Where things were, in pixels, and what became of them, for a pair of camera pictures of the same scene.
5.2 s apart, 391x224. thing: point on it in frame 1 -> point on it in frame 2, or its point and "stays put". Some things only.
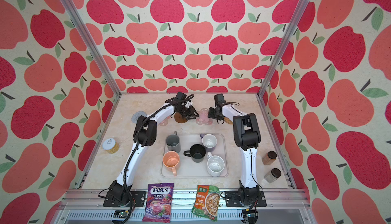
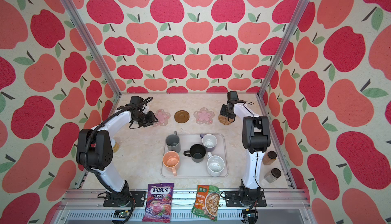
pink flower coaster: [203, 118] stays put
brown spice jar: [270, 157] stays put
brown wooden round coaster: [179, 118] stays put
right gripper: [211, 114] -> [223, 111]
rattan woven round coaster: [227, 120] stays put
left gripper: [191, 113] -> [151, 119]
